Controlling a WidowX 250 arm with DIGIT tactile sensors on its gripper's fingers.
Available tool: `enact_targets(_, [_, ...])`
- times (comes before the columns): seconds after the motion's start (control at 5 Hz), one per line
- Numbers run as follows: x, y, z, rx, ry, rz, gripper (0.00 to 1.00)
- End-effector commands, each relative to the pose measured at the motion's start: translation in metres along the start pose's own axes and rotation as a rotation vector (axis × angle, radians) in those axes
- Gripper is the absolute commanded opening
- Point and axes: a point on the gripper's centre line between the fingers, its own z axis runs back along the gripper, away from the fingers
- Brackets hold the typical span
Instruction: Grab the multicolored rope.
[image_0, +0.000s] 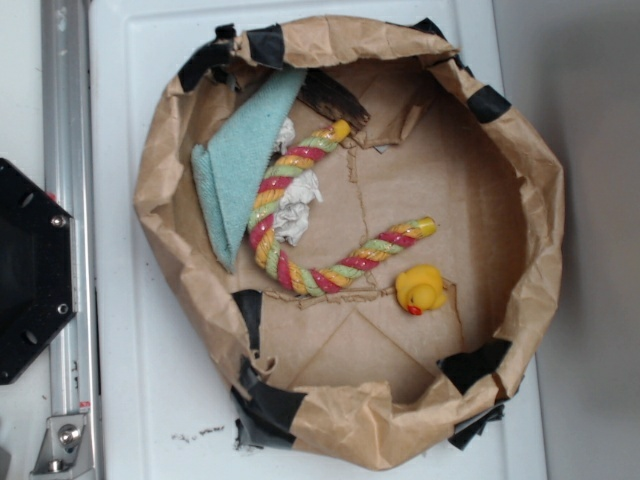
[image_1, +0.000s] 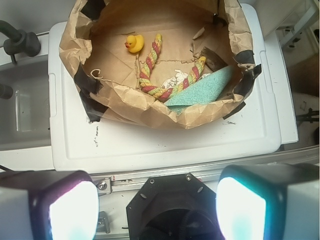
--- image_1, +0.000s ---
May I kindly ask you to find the translucent plastic bin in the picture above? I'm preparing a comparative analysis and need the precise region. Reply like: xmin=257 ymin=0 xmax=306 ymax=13
xmin=0 ymin=53 xmax=52 ymax=151

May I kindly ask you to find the multicolored twisted rope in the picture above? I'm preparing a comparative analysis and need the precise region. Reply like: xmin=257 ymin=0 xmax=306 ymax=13
xmin=138 ymin=33 xmax=207 ymax=103

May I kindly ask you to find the brown paper bag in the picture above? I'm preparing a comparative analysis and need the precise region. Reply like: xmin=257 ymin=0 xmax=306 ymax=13
xmin=59 ymin=0 xmax=262 ymax=130

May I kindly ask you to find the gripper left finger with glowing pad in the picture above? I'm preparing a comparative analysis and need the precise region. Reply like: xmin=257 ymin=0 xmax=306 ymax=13
xmin=0 ymin=170 xmax=99 ymax=240

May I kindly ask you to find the grey clamp knob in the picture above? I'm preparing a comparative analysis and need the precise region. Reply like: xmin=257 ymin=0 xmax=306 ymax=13
xmin=0 ymin=20 xmax=41 ymax=65

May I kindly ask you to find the black octagonal mount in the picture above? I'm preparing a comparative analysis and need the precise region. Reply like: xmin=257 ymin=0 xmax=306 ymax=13
xmin=126 ymin=173 xmax=224 ymax=240

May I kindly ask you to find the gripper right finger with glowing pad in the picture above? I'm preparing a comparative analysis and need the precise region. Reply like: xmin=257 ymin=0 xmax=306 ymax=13
xmin=215 ymin=163 xmax=320 ymax=240

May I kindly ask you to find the dark brown wooden piece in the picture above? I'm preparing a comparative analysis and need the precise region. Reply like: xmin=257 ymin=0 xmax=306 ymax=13
xmin=200 ymin=47 xmax=228 ymax=72

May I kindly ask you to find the yellow rubber duck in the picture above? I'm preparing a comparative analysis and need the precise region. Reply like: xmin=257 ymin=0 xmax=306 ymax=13
xmin=125 ymin=34 xmax=145 ymax=53

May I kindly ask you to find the crumpled white paper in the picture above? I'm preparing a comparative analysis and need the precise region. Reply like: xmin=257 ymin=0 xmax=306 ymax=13
xmin=160 ymin=68 xmax=214 ymax=92

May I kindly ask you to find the teal woven cloth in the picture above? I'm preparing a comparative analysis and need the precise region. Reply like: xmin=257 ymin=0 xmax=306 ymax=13
xmin=164 ymin=65 xmax=234 ymax=115

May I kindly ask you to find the white plastic bin lid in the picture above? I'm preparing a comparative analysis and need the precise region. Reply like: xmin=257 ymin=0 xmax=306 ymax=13
xmin=48 ymin=3 xmax=299 ymax=174

